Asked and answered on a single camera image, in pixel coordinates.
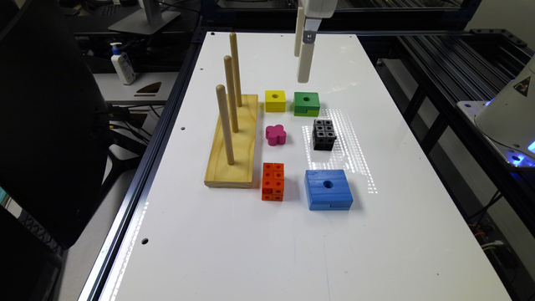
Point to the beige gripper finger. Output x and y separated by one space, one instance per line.
299 31
305 58

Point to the blue block with hole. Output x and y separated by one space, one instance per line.
327 190

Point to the black cube cluster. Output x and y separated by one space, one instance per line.
323 135

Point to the wooden peg base board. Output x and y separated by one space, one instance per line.
239 175

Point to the pink flower block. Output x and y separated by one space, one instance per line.
275 135

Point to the black office chair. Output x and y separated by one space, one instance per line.
53 121

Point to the middle wooden peg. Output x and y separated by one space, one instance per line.
231 93

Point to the white lotion pump bottle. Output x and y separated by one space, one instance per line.
122 64

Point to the orange cube cluster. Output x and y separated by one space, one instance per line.
273 182

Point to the green block with hole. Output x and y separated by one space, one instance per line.
306 104

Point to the yellow block with hole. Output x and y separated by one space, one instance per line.
275 101

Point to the grey monitor stand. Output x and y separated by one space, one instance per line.
147 20

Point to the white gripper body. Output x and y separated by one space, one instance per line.
318 8

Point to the wooden peg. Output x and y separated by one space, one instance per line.
225 122
235 68
231 93

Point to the black aluminium table frame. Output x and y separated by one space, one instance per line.
436 215

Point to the front wooden peg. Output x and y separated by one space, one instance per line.
225 122

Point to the rear wooden peg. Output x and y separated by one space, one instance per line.
235 68

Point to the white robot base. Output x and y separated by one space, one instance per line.
507 120

